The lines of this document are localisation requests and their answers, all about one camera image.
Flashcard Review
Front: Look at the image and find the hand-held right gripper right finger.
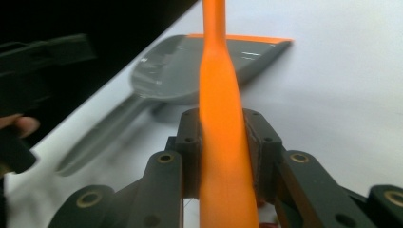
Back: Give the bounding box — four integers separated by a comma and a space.
242, 107, 283, 203

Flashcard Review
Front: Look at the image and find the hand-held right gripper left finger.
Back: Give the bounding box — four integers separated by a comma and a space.
175, 107, 202, 200

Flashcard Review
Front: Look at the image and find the orange brush with grey bristles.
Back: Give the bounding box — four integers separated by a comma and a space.
198, 0, 260, 228

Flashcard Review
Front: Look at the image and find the grey dustpan with orange edge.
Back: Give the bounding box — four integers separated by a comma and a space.
56, 32, 294, 178

